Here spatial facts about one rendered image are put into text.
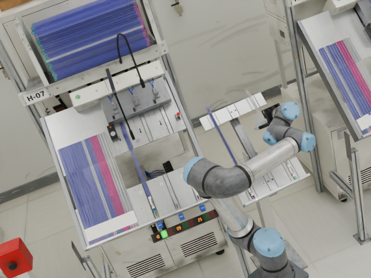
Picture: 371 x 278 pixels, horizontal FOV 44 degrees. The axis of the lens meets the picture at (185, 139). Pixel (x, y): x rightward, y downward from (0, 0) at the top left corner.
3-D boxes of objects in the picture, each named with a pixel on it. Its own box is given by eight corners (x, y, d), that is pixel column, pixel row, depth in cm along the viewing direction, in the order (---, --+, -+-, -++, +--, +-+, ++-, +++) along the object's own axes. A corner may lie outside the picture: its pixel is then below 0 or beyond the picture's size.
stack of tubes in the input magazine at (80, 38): (152, 45, 228) (133, -8, 214) (54, 81, 224) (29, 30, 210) (147, 38, 239) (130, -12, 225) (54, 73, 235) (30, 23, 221)
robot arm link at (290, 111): (279, 113, 185) (289, 96, 186) (270, 117, 196) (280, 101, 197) (295, 124, 185) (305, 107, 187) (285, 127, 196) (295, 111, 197)
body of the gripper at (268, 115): (274, 105, 214) (282, 101, 202) (282, 122, 213) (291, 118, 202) (260, 111, 213) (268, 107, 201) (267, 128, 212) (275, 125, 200)
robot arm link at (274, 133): (277, 143, 181) (291, 120, 183) (257, 135, 190) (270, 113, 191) (286, 152, 186) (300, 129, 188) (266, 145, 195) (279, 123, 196)
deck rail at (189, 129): (219, 197, 229) (220, 195, 223) (215, 198, 229) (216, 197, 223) (167, 74, 247) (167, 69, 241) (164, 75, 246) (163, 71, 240)
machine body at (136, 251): (231, 254, 287) (206, 177, 255) (126, 297, 282) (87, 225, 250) (202, 196, 342) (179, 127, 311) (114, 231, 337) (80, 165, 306)
